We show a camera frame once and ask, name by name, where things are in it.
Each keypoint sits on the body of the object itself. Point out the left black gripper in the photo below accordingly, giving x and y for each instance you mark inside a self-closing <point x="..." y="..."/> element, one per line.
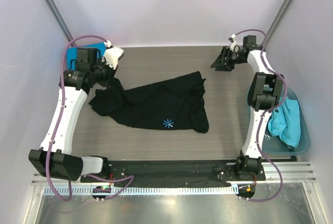
<point x="111" y="77"/>

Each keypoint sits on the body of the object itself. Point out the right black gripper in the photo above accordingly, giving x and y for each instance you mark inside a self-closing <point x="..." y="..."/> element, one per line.
<point x="228" y="58"/>

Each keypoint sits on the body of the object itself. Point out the black t shirt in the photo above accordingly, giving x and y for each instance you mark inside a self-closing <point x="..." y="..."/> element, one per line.
<point x="175" y="104"/>

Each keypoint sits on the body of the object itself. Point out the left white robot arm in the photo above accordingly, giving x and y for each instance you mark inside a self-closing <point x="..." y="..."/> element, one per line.
<point x="53" y="158"/>

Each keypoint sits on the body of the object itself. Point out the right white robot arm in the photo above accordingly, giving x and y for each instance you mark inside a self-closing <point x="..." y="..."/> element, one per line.
<point x="263" y="97"/>

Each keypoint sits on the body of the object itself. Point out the crumpled light blue t shirt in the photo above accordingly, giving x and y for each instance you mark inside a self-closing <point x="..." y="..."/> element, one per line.
<point x="285" y="122"/>

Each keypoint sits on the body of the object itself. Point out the translucent blue plastic bin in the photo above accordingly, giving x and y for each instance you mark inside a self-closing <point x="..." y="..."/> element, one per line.
<point x="273" y="144"/>

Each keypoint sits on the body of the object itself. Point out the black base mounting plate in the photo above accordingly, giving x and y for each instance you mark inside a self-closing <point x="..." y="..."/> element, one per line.
<point x="181" y="173"/>

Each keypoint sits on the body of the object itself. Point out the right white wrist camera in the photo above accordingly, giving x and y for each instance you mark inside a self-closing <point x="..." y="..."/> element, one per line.
<point x="234" y="46"/>

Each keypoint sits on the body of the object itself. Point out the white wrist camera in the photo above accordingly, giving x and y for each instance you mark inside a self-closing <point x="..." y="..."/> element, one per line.
<point x="112" y="55"/>
<point x="234" y="46"/>

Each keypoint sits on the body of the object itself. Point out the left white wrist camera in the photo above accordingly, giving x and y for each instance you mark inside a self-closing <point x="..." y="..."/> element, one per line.
<point x="112" y="55"/>

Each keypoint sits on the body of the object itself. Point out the right aluminium corner post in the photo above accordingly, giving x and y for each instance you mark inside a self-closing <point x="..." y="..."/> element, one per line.
<point x="277" y="20"/>

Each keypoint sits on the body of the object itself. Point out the aluminium corner post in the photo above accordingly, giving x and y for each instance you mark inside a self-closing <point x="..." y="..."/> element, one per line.
<point x="277" y="20"/>
<point x="59" y="19"/>

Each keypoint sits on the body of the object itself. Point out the left aluminium corner post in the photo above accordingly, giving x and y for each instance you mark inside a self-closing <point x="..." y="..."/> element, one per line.
<point x="59" y="19"/>

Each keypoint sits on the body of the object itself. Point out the aluminium frame rail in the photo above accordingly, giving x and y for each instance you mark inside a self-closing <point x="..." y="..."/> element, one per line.
<point x="287" y="172"/>

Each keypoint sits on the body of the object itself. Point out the white slotted cable duct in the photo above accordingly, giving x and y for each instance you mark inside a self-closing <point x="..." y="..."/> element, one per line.
<point x="90" y="190"/>

